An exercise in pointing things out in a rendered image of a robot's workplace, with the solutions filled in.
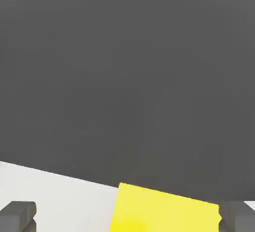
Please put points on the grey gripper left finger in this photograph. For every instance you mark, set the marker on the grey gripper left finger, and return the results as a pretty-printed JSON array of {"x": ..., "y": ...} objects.
[{"x": 16, "y": 216}]

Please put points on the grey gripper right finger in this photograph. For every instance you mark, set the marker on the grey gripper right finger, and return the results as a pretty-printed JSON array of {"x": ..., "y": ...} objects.
[{"x": 237, "y": 219}]

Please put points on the large yellow box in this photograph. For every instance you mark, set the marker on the large yellow box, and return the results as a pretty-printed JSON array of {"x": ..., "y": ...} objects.
[{"x": 165, "y": 210}]

